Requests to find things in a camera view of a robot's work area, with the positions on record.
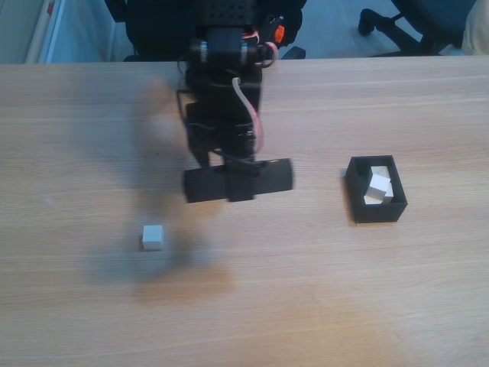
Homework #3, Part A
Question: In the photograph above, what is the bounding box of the black open box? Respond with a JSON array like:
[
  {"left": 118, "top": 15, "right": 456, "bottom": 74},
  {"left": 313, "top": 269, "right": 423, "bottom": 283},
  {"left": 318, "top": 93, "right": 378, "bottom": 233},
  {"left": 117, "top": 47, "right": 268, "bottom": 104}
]
[{"left": 345, "top": 154, "right": 409, "bottom": 225}]

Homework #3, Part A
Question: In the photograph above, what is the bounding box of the pale leaning board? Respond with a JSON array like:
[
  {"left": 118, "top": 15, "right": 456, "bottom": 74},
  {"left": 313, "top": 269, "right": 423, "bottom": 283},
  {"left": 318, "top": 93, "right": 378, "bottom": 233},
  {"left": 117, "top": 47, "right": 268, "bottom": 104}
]
[{"left": 24, "top": 0, "right": 115, "bottom": 64}]

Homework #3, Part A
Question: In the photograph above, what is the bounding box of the dark blue office chair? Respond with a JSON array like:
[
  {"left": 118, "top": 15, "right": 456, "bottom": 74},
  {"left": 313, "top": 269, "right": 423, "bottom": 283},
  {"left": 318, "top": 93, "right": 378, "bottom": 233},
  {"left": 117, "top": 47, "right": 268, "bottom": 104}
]
[{"left": 358, "top": 0, "right": 484, "bottom": 58}]

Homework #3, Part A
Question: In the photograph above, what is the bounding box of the person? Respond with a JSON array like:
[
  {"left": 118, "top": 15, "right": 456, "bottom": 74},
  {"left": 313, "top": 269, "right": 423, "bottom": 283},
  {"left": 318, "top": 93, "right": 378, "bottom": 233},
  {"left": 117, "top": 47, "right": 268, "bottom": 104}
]
[{"left": 461, "top": 5, "right": 489, "bottom": 57}]

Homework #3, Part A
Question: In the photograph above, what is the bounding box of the black camera cable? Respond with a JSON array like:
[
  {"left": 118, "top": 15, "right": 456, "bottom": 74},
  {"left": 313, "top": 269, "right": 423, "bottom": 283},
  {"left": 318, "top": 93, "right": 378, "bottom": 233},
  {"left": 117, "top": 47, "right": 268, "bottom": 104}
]
[{"left": 176, "top": 89, "right": 268, "bottom": 173}]

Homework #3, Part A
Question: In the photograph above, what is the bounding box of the white and red servo cable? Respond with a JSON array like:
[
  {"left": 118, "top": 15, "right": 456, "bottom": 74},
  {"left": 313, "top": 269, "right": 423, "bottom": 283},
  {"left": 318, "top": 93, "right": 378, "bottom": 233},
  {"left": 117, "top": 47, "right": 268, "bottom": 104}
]
[{"left": 232, "top": 77, "right": 265, "bottom": 154}]

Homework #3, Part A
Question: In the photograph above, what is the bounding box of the black oval camera box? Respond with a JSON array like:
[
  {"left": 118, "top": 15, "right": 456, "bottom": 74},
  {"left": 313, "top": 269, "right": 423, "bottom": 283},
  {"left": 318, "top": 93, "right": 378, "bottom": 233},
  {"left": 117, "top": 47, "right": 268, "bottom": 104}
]
[{"left": 182, "top": 157, "right": 296, "bottom": 203}]

